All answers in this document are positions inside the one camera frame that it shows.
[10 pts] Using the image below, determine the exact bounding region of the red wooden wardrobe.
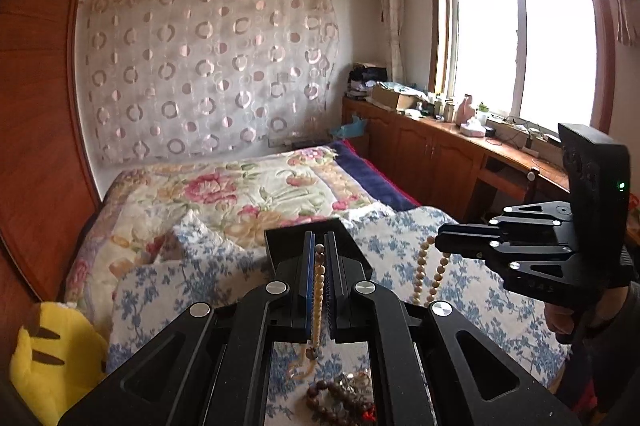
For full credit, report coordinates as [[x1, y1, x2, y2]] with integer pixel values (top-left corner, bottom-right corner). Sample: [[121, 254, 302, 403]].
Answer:
[[1, 0, 100, 368]]

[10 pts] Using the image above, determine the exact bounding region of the yellow plush toy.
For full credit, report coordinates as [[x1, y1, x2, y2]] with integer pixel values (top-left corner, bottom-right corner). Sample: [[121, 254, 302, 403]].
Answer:
[[9, 302, 107, 425]]

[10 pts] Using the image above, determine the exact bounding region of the blue floral bed sheet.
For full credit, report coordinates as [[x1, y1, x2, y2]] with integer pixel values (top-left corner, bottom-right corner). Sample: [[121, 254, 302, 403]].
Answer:
[[106, 204, 566, 425]]

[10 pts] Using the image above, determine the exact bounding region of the teal plastic bag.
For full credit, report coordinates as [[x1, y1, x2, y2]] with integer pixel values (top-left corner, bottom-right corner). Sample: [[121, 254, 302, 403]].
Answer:
[[330, 114, 368, 140]]

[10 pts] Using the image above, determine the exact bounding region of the wood-framed window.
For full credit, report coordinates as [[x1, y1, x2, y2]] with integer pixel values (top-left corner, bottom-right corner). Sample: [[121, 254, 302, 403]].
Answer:
[[432, 0, 615, 132]]

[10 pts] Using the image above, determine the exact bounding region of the cardboard box on cabinet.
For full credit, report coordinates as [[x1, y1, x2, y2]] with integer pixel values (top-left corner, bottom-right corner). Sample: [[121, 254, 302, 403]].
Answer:
[[371, 84, 418, 111]]

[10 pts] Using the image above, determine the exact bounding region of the sheer circle-pattern curtain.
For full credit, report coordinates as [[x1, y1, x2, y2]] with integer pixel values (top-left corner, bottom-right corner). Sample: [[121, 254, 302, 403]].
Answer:
[[77, 0, 340, 165]]

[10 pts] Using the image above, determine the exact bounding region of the tan wooden bead necklace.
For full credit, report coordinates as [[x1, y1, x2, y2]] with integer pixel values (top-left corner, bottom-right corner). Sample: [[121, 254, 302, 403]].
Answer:
[[286, 234, 452, 382]]

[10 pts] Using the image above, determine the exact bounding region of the dark blue blanket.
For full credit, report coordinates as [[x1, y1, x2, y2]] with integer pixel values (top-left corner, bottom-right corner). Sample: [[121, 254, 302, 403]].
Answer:
[[330, 140, 421, 212]]

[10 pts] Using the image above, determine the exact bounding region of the dark brown bead bracelet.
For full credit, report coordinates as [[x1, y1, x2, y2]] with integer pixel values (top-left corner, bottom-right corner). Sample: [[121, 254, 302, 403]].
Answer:
[[304, 370, 378, 426]]

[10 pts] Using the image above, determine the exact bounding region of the pink floral quilt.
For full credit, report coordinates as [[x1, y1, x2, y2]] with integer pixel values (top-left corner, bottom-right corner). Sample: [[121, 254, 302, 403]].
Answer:
[[64, 145, 393, 328]]

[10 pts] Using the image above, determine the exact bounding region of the pink bottle on cabinet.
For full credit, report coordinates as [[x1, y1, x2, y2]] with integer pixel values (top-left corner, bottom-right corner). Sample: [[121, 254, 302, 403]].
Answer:
[[454, 94, 475, 127]]

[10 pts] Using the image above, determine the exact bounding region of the long wooden side cabinet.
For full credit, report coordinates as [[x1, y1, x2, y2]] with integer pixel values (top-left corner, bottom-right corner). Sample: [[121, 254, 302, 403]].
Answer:
[[342, 98, 568, 222]]

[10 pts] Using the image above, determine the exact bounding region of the person's right hand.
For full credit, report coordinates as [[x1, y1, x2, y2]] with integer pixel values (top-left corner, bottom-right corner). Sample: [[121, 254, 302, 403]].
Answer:
[[544, 286, 630, 335]]

